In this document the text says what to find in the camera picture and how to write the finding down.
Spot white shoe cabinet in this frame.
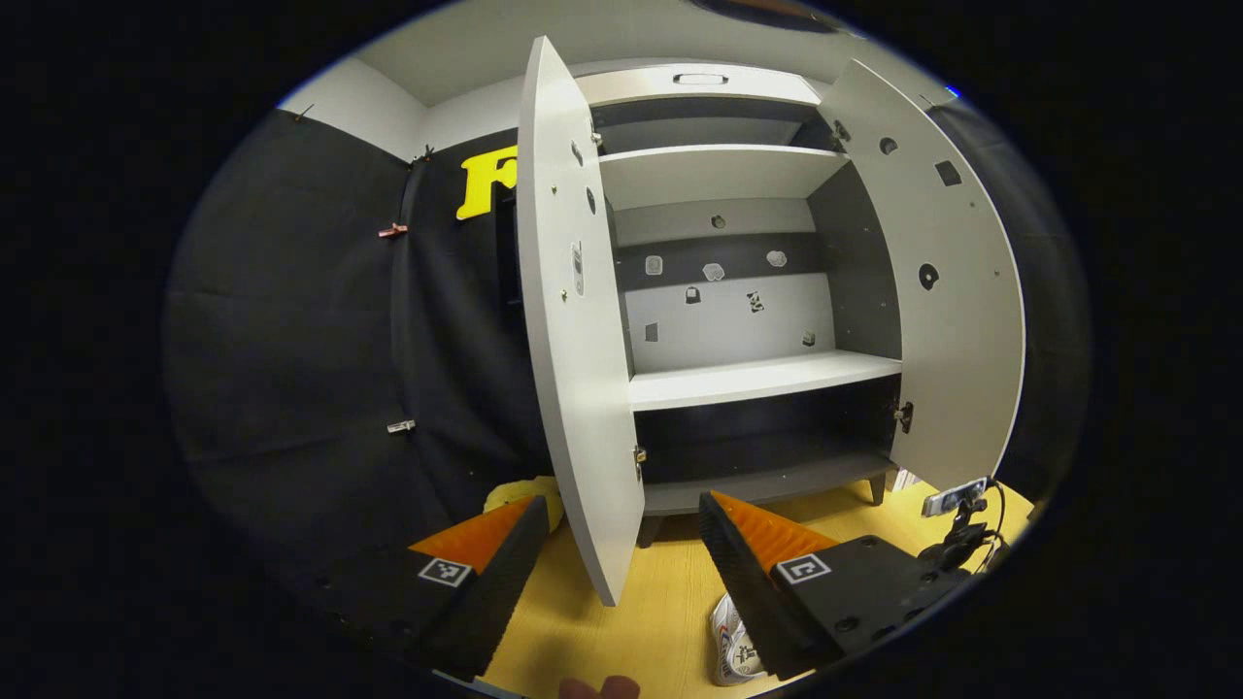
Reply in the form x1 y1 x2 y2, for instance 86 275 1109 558
516 36 1027 608

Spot white canvas shoe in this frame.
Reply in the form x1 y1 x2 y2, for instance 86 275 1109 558
710 592 770 686

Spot white cabinet door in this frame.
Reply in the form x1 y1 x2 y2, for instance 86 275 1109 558
516 36 647 608
821 58 1027 496

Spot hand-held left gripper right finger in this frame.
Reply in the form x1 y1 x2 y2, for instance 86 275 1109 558
697 490 972 681

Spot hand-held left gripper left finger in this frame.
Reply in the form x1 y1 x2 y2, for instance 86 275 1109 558
311 495 552 683

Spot small camera on stand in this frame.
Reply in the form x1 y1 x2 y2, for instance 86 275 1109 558
918 476 1013 576

